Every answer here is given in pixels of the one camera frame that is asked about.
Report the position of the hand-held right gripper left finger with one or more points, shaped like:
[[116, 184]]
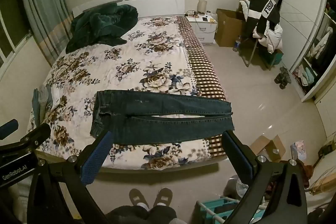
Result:
[[97, 158]]

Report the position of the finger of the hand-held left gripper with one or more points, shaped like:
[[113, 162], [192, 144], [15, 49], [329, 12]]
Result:
[[36, 134], [8, 129]]

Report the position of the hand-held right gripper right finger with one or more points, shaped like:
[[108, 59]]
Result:
[[237, 158]]

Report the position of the dark blue jeans pants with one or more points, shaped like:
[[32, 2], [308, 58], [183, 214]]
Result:
[[157, 108]]

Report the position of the grey plastic bag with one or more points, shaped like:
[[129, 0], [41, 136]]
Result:
[[233, 186]]

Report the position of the small open cardboard box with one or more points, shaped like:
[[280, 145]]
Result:
[[270, 149]]

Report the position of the grey green cloth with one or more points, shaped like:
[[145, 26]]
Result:
[[42, 100]]

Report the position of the grey brown slipper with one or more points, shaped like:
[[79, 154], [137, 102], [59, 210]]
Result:
[[163, 196], [138, 197]]

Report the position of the teal plastic crate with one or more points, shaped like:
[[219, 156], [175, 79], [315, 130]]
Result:
[[210, 209]]

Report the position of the pastel printed bag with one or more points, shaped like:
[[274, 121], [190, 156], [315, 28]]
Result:
[[298, 150]]

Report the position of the brown clothing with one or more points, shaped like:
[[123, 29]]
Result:
[[307, 174]]

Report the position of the person's legs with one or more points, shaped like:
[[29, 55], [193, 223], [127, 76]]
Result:
[[141, 214]]

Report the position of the dark plush shoe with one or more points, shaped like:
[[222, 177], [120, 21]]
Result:
[[286, 73], [280, 81]]

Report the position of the white framed window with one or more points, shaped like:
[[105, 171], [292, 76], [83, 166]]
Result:
[[8, 29]]

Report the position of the green storage box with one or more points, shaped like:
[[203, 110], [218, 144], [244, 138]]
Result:
[[277, 57]]

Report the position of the teal folded clothes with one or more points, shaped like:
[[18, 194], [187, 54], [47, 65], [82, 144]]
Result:
[[308, 75]]

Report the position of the brown checked bed sheet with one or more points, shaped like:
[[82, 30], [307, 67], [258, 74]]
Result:
[[199, 56]]

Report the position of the plastic water bottle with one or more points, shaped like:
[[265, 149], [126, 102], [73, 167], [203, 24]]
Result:
[[236, 44]]

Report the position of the dark green blanket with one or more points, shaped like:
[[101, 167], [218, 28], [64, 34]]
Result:
[[99, 27]]

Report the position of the white puffy jacket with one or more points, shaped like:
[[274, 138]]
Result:
[[274, 37]]

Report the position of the grey green curtain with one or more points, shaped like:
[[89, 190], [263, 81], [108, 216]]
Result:
[[42, 3]]

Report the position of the large cardboard box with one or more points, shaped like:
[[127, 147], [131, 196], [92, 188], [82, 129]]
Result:
[[228, 27]]

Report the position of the white nightstand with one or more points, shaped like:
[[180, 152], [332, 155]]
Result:
[[204, 29]]

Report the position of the white container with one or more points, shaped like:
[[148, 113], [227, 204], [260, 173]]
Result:
[[213, 18]]

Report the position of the pale hanging clothes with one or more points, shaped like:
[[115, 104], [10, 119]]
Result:
[[321, 43]]

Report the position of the black and white jacket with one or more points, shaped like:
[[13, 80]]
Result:
[[256, 14]]

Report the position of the white wardrobe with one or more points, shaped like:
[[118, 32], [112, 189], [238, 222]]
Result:
[[302, 16]]

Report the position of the beige jar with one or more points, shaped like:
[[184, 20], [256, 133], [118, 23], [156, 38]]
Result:
[[202, 6]]

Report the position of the metal frame chair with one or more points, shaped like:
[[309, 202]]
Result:
[[250, 53]]

